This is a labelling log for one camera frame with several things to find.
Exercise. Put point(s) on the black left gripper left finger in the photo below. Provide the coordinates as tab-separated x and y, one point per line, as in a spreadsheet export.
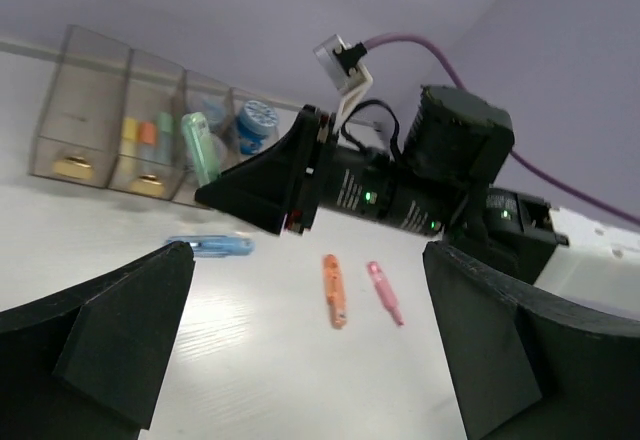
88	362

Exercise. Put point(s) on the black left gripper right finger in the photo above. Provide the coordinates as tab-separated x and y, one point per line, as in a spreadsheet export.
527	364

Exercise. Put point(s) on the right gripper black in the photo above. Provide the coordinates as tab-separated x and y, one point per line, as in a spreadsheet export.
453	152

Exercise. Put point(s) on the blue round clip jar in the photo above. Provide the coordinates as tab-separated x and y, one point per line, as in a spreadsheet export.
257	126

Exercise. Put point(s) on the green correction tape pen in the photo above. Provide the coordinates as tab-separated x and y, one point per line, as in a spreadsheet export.
201	147

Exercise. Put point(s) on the orange highlighter marker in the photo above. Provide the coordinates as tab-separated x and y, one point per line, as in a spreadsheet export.
146	141

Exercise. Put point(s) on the yellow highlighter marker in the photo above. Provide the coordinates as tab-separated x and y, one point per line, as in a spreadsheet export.
128	137

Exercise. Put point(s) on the green highlighter marker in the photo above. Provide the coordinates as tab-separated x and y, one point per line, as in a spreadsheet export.
164	138

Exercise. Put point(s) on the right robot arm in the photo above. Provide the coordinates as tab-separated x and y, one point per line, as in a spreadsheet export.
509	231

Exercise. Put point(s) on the blue correction tape pen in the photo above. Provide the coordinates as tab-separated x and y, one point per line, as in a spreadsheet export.
216	246

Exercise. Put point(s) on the orange correction tape pen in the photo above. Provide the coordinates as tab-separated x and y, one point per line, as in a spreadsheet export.
334	291

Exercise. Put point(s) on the pink highlighter marker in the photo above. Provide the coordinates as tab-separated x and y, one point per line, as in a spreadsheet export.
385	292

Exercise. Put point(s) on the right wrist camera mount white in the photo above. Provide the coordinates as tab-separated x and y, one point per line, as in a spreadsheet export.
343	65

